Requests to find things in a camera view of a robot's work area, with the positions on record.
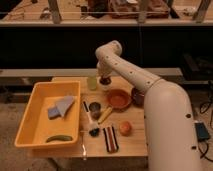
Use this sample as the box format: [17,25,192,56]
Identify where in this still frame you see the dark purple grapes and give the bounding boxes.
[100,79,110,85]

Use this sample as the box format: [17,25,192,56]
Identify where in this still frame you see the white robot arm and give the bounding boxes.
[95,40,202,171]

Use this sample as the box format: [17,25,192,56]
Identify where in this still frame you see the green plastic cup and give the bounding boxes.
[87,76,97,91]

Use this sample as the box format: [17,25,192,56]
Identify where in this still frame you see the metal cup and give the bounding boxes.
[89,102,101,119]

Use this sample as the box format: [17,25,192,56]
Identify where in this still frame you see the white small bowl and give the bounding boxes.
[99,78,111,91]

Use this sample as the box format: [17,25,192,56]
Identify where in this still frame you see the dark brown bowl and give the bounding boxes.
[131,88,144,107]

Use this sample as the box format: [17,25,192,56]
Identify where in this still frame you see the orange peach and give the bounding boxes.
[119,121,132,136]

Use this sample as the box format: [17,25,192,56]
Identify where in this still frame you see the metal fork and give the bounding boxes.
[79,129,88,158]

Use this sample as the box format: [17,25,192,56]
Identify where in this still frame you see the green cucumber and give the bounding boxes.
[46,135,73,143]

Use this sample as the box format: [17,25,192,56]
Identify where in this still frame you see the yellow plastic bin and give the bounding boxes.
[15,81,81,149]

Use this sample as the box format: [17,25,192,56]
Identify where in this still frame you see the blue power adapter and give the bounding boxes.
[195,122,211,142]

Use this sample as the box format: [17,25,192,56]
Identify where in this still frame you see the orange pan with yellow handle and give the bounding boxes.
[98,89,131,124]

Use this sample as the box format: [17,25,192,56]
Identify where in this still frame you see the black cable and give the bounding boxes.
[197,79,213,160]

